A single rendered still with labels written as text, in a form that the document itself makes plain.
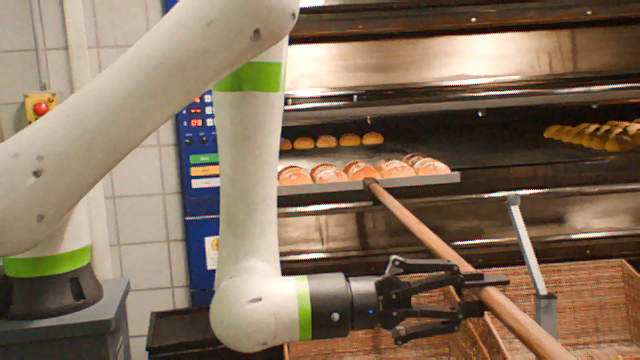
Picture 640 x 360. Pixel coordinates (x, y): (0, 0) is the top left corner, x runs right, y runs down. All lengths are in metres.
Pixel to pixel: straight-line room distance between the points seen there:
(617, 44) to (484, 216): 0.69
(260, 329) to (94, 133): 0.34
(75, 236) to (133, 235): 1.17
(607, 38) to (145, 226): 1.59
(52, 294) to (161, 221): 1.17
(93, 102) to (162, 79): 0.09
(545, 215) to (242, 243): 1.50
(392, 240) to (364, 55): 0.60
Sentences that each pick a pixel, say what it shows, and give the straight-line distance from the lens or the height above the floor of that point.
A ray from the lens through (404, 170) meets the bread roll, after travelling 2.03.
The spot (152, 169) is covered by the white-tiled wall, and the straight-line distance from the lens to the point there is 2.20.
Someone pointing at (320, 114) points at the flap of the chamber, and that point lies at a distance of 2.01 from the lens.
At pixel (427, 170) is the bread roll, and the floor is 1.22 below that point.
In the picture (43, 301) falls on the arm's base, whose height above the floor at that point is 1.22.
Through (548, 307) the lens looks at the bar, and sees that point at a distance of 1.79.
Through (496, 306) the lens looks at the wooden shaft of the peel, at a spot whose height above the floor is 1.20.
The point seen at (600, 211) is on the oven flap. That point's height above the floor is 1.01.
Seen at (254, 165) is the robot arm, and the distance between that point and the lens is 1.03.
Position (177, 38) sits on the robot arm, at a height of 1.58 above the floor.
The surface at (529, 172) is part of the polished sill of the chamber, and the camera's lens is 2.34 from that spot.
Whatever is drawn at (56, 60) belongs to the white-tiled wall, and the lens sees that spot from 2.23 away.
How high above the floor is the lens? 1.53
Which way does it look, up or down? 9 degrees down
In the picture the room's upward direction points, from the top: 3 degrees counter-clockwise
